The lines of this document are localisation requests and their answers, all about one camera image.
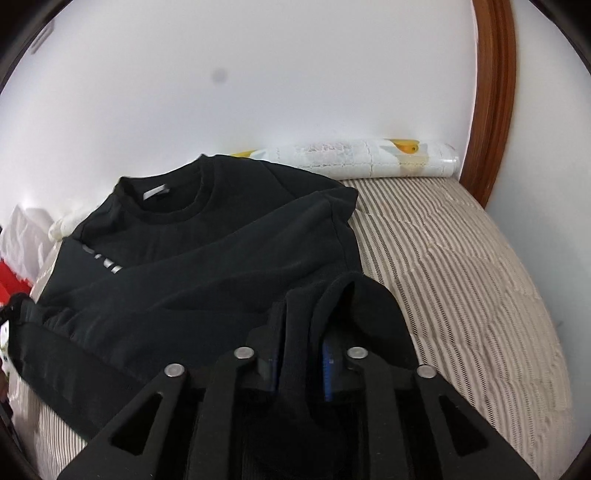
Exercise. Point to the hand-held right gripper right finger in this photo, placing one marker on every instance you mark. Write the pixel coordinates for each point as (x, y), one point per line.
(328, 369)

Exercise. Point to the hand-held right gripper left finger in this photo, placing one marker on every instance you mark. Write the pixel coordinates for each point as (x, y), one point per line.
(272, 364)

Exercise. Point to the black sweatshirt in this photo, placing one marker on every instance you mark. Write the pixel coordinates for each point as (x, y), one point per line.
(207, 258)

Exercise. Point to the striped bed mattress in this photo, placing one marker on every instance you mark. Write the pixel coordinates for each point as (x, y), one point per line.
(461, 300)

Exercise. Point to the white patterned roll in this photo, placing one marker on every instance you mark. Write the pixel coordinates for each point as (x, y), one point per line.
(346, 157)

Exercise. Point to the red paper bag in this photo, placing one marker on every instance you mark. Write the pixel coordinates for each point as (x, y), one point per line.
(11, 281)

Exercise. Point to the white plastic bag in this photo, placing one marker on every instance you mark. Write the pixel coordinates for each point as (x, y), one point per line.
(27, 235)

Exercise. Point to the brown wooden door frame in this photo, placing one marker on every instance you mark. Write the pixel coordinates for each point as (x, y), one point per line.
(494, 92)

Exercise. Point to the white light switch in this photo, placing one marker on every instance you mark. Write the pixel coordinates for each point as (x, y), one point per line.
(39, 41)

